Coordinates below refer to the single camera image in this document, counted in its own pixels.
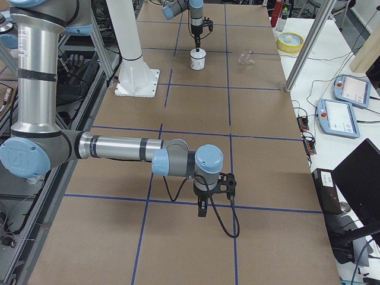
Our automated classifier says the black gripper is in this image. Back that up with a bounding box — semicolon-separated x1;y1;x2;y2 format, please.
191;25;203;48
196;190;209;217

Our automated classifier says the white ceramic lid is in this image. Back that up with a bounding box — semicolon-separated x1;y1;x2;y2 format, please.
190;48;206;59

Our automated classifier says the clear glass funnel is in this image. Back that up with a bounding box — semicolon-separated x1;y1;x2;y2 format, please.
238;50;255;65

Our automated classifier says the white enamel mug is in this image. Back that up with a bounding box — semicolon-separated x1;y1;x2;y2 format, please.
190;53;205;71

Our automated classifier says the red cylinder bottle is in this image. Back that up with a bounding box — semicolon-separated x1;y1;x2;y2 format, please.
271;0;283;27

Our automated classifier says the clear bottle black cap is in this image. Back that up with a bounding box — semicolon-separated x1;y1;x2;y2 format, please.
275;3;292;32

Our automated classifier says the yellow rimmed bowl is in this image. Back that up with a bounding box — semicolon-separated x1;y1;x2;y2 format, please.
276;32;305;54

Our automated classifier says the near orange connector block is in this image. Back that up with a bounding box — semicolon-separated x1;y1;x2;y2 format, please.
301;131;316;156

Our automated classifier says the orange connector block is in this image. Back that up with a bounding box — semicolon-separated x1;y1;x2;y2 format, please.
296;107;309;131
301;131;316;156

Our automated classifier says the black device with label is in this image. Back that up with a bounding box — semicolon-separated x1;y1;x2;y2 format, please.
312;168;342;215

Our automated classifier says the far orange connector block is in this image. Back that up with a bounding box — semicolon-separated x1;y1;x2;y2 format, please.
296;107;309;131

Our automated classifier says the near teach pendant tablet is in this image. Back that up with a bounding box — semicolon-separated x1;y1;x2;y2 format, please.
316;99;360;138

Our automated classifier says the teach pendant tablet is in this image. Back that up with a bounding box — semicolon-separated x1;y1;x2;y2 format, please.
316;99;360;138
333;74;371;109

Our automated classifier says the black monitor on stand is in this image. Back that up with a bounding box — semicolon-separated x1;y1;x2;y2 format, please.
325;138;379;264

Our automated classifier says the far teach pendant tablet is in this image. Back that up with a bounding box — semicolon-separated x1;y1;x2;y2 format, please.
333;74;371;109

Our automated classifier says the wooden board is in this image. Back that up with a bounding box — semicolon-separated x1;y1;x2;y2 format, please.
350;26;380;73

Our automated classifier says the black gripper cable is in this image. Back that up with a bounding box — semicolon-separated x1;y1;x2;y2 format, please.
186;16;214;42
162;174;240;239

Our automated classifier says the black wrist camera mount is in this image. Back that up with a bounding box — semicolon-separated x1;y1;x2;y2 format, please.
215;173;237;200

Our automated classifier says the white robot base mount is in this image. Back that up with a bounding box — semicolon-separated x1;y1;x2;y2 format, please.
106;0;160;98

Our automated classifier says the aluminium side frame rack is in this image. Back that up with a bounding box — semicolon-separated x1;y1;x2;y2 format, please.
1;1;119;284

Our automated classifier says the aluminium frame post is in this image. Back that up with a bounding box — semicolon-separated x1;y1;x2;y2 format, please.
284;0;337;93

